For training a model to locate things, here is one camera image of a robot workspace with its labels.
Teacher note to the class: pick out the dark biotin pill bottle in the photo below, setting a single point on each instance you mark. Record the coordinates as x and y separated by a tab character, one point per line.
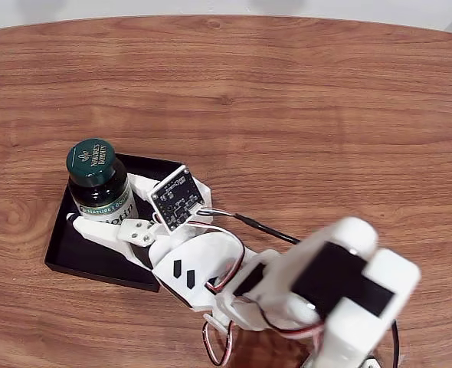
99	180

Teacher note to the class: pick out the camera board on white mount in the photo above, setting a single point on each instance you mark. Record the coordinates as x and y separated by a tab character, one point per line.
176	199

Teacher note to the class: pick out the shallow black cardboard box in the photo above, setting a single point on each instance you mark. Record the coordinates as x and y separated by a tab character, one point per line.
80	255

